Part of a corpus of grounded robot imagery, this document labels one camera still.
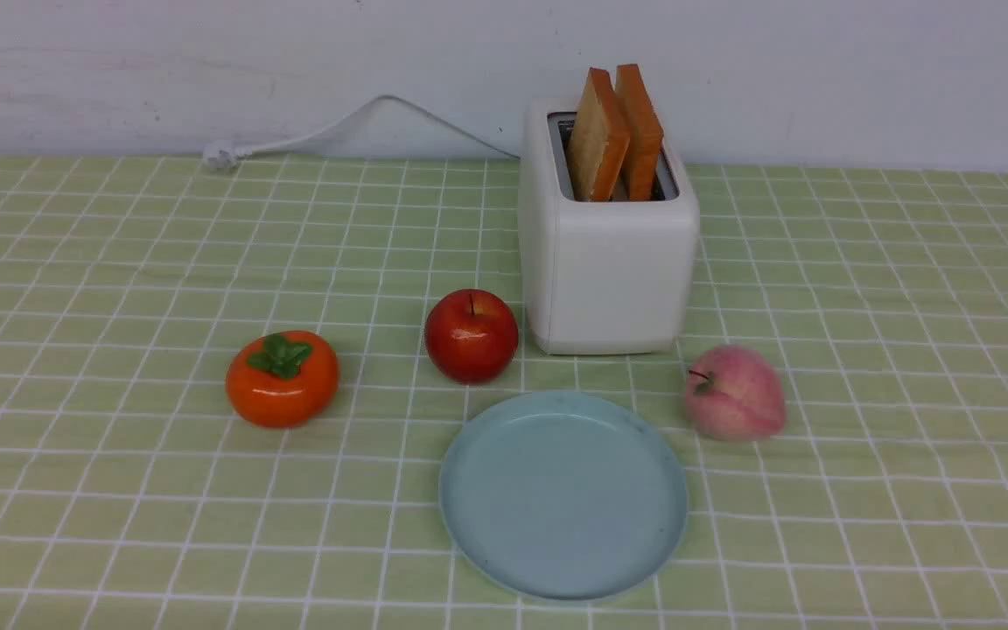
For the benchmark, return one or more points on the toast slice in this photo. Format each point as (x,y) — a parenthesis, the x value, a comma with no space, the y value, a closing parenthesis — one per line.
(599,140)
(646,133)

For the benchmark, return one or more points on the white two-slot toaster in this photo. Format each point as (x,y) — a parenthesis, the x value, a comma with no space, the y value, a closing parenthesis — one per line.
(600,278)

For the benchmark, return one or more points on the red apple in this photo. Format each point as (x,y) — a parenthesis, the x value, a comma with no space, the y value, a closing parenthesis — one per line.
(471,336)

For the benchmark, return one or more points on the light blue round plate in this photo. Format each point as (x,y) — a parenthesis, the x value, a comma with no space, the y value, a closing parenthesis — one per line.
(563,496)

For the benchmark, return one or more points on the orange persimmon with green leaf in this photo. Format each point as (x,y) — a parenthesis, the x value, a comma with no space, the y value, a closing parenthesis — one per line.
(283,380)

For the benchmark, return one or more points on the pink peach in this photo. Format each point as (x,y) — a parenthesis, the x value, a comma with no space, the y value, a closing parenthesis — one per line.
(733,393)

